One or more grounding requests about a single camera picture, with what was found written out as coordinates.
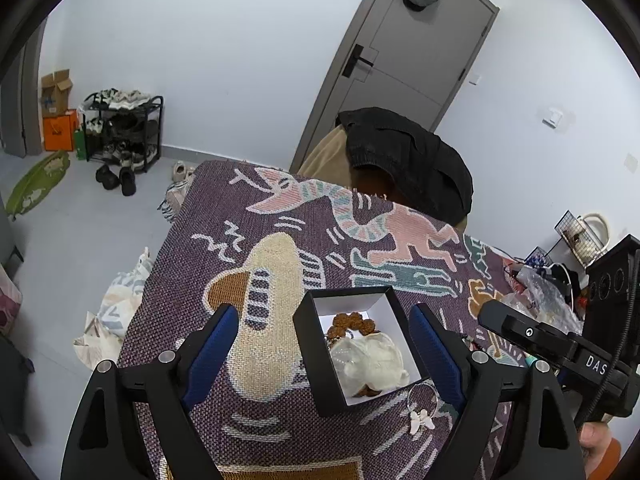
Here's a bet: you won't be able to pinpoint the black white-lined jewelry box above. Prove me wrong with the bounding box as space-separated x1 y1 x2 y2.
293 286 428 417

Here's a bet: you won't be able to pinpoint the brown rudraksha bead bracelet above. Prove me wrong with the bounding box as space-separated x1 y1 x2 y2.
326 311 384 340

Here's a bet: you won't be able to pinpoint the right hand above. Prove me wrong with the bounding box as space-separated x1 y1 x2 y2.
578 422 613 469

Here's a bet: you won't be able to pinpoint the white pouch in box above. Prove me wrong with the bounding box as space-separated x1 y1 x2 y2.
330 333 410 398

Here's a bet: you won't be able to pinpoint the clear plastic bag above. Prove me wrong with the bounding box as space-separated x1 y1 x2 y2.
501 263 584 334

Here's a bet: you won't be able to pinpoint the patterned tote bag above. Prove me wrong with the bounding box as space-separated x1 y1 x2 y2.
73 247 154 370

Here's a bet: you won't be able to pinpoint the purple patterned woven blanket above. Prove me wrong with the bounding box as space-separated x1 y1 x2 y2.
119 162 525 479

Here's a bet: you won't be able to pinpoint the beige shoes on floor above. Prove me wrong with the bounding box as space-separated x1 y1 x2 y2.
171 160 195 183

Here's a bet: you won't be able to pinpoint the black slippers pair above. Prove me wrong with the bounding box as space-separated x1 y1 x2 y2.
96 164 137 197

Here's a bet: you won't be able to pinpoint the black jacket on chair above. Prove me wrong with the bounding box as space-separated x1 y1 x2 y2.
336 107 473 226

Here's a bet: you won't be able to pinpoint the beige chair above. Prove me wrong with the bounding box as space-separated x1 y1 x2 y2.
298 126 468 231

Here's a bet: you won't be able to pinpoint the green leaf-shaped rug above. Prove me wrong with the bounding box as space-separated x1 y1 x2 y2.
4 151 70 221

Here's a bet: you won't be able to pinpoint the black shoe rack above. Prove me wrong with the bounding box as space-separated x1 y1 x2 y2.
76 88 165 172

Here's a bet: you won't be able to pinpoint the orange box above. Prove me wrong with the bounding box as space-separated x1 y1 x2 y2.
43 110 78 152

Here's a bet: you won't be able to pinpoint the grey door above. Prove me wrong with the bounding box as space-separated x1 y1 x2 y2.
290 0 499 171

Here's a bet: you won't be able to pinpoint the cardboard box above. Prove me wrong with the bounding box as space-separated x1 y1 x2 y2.
40 68 73 118

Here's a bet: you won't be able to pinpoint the silver ring butterfly charm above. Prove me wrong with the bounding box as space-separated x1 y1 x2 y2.
407 379 439 437

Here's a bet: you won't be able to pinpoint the black wire wall basket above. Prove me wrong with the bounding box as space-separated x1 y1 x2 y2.
555 210 611 269

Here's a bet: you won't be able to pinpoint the white light switch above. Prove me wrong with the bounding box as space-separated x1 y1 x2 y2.
542 107 564 129

